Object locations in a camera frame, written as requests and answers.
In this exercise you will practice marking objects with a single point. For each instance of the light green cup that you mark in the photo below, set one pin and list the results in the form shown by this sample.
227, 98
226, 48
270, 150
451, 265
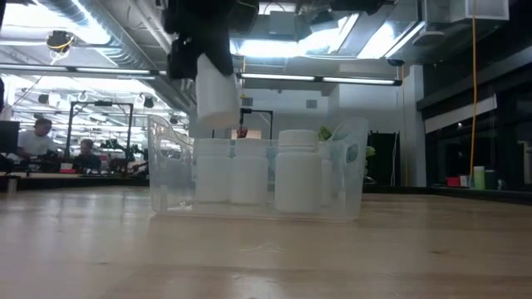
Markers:
479, 177

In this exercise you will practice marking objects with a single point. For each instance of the green artificial plant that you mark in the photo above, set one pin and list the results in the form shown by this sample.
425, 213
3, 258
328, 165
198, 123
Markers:
324, 133

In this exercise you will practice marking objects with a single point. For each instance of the black cabinet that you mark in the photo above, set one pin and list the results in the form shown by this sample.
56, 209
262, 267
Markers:
382, 162

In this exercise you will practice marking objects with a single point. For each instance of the red box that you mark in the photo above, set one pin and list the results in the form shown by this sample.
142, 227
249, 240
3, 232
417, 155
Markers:
453, 182

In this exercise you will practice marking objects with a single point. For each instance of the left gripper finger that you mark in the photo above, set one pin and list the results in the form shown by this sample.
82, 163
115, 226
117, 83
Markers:
183, 60
218, 54

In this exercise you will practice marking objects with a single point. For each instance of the clear plastic basket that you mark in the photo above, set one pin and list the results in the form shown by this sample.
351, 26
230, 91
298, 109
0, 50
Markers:
170, 199

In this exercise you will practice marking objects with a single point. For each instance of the black robot station frame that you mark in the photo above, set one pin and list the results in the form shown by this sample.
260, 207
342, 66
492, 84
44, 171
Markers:
257, 111
99, 103

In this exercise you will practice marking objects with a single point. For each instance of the black monitor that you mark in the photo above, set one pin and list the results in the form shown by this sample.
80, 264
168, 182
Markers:
8, 137

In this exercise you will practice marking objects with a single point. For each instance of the long LED light bar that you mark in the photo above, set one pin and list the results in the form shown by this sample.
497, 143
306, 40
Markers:
116, 70

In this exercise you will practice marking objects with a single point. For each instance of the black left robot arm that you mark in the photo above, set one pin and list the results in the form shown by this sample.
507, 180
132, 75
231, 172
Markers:
1, 95

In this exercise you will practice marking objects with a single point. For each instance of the dark green cup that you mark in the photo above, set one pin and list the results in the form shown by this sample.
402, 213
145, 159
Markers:
490, 179

